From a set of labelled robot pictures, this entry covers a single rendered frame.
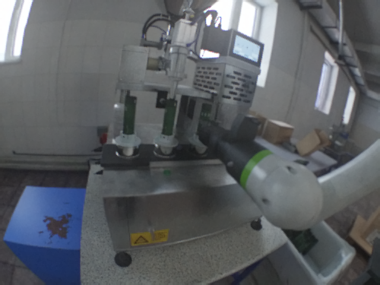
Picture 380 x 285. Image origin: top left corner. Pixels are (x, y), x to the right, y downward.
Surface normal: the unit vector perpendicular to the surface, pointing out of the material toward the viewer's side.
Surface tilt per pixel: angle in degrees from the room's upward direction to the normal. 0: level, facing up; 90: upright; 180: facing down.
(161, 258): 0
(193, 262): 0
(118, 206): 90
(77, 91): 90
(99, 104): 90
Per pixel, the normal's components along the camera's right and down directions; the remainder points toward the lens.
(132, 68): 0.38, 0.41
